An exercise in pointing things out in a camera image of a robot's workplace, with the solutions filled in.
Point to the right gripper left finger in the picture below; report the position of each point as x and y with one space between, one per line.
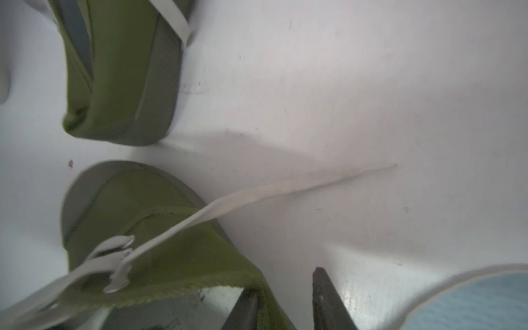
244 314

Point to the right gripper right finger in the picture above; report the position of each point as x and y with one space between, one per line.
329 311

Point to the grey-blue insole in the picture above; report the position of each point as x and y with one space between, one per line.
494 297
74 23

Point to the olive green shoe with laces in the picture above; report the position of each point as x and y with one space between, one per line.
137 51

